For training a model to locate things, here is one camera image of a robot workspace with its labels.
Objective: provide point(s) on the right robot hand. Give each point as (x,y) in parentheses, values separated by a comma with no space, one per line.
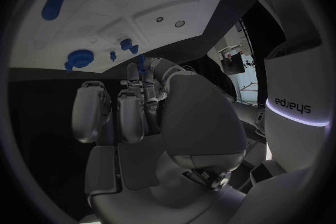
(199,119)

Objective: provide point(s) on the blue peg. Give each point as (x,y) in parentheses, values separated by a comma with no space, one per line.
(112,56)
(142,63)

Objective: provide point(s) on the blue plug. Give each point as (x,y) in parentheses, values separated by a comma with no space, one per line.
(134,49)
(126,43)

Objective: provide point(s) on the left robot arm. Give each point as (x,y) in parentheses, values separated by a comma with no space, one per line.
(246,114)

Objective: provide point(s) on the white task board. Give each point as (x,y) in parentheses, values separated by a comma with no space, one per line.
(110,7)

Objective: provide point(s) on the black screen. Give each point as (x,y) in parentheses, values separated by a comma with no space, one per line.
(233,64)

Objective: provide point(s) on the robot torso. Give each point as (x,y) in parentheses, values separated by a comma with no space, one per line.
(288,81)

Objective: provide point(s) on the blue gear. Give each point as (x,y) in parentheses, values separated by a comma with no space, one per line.
(80,58)

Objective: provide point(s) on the long blue cylinder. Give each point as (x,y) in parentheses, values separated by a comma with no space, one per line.
(55,1)

